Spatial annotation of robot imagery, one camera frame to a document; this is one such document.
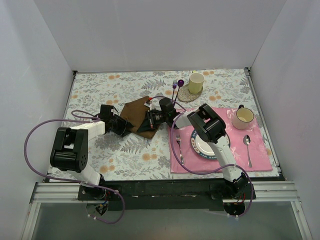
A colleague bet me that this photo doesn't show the white plate green rim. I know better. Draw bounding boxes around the white plate green rim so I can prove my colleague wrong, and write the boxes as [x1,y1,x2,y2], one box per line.
[190,130,217,161]

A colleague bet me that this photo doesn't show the purple plastic fork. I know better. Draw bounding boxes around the purple plastic fork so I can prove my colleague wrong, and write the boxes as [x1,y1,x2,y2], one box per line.
[171,80,178,100]

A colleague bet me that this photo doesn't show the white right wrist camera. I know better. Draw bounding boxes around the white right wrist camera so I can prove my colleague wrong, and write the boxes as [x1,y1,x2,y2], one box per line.
[144,97,155,111]

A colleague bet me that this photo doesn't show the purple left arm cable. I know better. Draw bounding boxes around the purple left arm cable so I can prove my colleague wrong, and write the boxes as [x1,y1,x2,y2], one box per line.
[24,109,126,225]

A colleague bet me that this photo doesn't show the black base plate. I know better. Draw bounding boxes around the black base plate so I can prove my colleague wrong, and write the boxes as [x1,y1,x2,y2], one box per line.
[77,179,256,211]

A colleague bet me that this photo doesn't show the brown cloth napkin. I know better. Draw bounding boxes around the brown cloth napkin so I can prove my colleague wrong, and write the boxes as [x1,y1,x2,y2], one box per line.
[120,96,157,140]

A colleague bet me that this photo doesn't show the pink floral placemat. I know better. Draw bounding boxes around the pink floral placemat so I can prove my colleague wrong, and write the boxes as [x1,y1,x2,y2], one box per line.
[168,107,273,174]

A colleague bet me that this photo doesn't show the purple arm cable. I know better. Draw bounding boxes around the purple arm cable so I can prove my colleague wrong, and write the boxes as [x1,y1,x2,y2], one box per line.
[24,109,126,225]
[148,95,254,218]

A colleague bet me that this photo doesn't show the aluminium front rail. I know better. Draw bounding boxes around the aluminium front rail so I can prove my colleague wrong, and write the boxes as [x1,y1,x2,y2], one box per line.
[30,181,300,203]

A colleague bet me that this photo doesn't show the pale yellow cup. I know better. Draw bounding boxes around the pale yellow cup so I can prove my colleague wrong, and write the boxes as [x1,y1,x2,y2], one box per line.
[188,72,205,95]

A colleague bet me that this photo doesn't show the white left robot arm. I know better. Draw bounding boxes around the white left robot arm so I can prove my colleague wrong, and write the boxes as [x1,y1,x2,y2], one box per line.
[50,104,134,200]

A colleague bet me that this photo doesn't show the floral tablecloth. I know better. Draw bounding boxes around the floral tablecloth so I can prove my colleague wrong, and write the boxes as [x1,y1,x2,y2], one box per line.
[48,68,281,183]

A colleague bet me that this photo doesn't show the purple plastic spoon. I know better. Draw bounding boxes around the purple plastic spoon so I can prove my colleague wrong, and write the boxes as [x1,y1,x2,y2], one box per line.
[174,79,185,101]

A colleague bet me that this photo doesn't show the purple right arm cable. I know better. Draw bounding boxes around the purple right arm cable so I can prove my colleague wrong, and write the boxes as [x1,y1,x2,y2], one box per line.
[148,95,254,218]

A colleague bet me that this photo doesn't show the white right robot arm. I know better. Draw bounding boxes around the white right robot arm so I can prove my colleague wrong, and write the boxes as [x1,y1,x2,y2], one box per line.
[143,96,254,200]

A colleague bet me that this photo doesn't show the speckled round coaster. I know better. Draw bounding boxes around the speckled round coaster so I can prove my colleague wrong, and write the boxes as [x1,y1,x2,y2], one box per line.
[177,84,203,103]

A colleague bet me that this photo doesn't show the silver metal fork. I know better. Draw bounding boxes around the silver metal fork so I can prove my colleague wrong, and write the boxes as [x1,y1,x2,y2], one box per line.
[175,134,185,165]

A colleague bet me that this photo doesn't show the cream mug dark rim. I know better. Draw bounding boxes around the cream mug dark rim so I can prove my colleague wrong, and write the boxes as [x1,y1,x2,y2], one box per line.
[231,104,255,130]

